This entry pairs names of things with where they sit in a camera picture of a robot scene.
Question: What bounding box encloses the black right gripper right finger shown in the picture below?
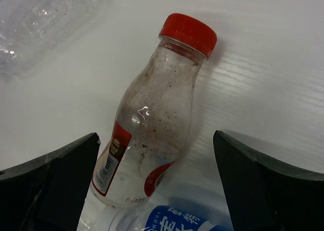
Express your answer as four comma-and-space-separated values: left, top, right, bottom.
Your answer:
213, 130, 323, 230

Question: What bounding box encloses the clear capless bottle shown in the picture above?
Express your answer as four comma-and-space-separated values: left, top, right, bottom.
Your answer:
1, 0, 105, 78

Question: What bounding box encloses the blue label water bottle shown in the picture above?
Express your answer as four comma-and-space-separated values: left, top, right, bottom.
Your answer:
77, 203, 233, 230

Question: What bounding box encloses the red cap small bottle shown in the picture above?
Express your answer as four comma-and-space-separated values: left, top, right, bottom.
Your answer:
90, 13, 217, 208

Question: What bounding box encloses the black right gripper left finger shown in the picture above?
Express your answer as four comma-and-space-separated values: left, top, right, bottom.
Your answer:
1, 132, 99, 230

